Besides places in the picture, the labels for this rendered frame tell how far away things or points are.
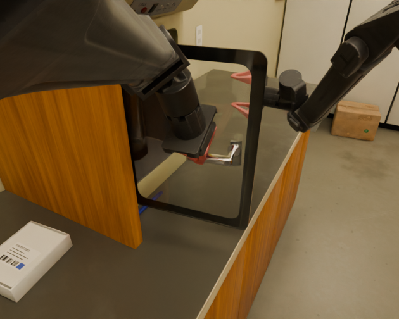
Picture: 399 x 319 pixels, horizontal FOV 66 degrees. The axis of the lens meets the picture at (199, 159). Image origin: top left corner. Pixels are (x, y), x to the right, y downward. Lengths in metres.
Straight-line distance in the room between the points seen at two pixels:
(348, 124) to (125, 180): 3.00
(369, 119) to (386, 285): 1.81
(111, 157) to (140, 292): 0.28
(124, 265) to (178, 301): 0.15
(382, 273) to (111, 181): 1.79
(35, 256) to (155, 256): 0.26
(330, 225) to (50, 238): 1.89
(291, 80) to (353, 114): 2.61
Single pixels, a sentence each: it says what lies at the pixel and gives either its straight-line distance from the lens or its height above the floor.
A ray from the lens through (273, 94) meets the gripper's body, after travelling 0.90.
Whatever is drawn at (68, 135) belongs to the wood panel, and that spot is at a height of 1.21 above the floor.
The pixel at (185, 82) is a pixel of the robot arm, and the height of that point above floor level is 1.37.
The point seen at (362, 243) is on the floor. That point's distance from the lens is 2.28.
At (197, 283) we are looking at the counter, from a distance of 0.70.
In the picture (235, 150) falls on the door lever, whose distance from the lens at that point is 0.60.
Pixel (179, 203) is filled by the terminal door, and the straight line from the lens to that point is 0.74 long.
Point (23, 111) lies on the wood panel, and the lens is 0.77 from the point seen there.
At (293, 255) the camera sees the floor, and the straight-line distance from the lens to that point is 2.05.
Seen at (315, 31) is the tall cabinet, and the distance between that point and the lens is 3.64.
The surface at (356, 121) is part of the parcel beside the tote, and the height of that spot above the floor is 0.19.
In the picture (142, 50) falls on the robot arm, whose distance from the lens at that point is 0.19.
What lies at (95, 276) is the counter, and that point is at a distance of 0.74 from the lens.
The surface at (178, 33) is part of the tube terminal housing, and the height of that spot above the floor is 1.35.
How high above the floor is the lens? 1.51
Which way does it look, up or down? 32 degrees down
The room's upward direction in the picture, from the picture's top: straight up
